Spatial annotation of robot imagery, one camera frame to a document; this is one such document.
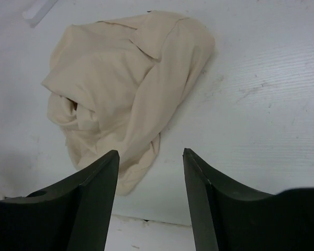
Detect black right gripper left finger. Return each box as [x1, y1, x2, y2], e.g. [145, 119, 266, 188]
[0, 150, 119, 250]

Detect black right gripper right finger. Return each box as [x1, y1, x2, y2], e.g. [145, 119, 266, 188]
[183, 149, 314, 250]

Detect beige trousers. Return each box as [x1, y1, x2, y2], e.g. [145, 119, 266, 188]
[42, 11, 215, 196]

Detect white clothes rack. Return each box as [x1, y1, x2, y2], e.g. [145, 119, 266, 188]
[23, 0, 57, 27]

